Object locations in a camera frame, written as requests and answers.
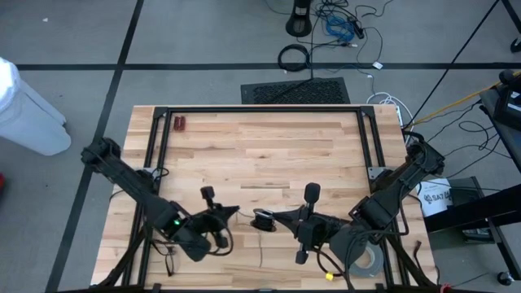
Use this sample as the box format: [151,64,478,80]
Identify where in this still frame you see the white paper label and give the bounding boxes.
[415,177,454,218]

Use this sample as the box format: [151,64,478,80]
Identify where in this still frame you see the coiled black floor cable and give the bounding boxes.
[278,43,312,73]

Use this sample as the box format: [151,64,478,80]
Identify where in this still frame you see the thin black floor cable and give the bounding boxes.
[405,0,501,128]

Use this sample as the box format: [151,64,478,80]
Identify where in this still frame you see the black power strip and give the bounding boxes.
[347,16,366,40]

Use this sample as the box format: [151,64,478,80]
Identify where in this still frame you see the long thin black cord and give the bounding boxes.
[237,209,268,269]

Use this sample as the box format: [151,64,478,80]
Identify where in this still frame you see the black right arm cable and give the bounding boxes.
[313,243,355,292]

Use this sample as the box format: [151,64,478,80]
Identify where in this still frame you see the grey tape roll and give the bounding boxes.
[348,243,385,280]

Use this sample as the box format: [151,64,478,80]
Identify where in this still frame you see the grey side desk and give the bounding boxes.
[479,68,521,176]

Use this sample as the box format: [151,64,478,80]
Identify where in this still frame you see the blue coiled floor cable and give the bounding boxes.
[324,15,357,43]

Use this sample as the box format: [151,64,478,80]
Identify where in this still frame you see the yellow power cord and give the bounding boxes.
[405,69,521,128]

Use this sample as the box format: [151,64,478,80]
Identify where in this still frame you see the small black looped cord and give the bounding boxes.
[151,239,177,278]

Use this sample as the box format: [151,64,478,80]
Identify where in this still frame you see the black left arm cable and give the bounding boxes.
[203,213,235,257]

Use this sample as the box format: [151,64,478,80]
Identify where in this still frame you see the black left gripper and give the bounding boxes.
[193,186,240,249]

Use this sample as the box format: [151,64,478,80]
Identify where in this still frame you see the black cart frame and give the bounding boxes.
[422,174,521,245]

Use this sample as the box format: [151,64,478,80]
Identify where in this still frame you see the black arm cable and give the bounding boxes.
[203,213,235,257]
[313,243,355,292]

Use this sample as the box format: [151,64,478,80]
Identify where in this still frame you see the black cord spool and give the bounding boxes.
[250,208,278,233]

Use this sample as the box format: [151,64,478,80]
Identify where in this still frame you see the black cylindrical stand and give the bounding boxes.
[284,0,313,38]

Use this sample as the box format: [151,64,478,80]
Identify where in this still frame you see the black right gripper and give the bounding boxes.
[270,182,341,265]

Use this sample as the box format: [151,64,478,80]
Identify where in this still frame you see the tangled black floor cables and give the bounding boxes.
[264,0,386,82]

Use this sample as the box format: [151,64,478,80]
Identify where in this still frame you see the white power strip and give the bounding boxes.
[393,103,406,128]

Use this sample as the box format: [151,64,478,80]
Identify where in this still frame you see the white plastic bin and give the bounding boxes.
[0,56,72,157]

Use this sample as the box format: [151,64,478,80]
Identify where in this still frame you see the brown-tipped black cable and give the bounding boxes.
[412,239,425,270]

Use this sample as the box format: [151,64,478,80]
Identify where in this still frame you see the black perforated floor mat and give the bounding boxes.
[239,77,352,106]

